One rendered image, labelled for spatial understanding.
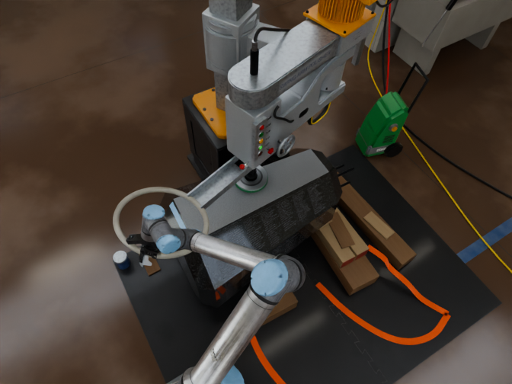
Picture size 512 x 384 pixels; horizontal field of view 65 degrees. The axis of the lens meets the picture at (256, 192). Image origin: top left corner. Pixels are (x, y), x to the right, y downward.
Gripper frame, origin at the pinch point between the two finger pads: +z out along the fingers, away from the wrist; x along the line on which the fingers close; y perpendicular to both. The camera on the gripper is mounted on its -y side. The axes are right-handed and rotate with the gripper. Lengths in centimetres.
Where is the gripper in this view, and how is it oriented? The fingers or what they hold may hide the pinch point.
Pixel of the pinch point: (143, 260)
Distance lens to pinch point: 207.4
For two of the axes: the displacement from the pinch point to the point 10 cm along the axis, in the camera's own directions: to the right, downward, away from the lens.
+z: -2.5, 7.1, 6.6
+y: 9.5, 3.2, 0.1
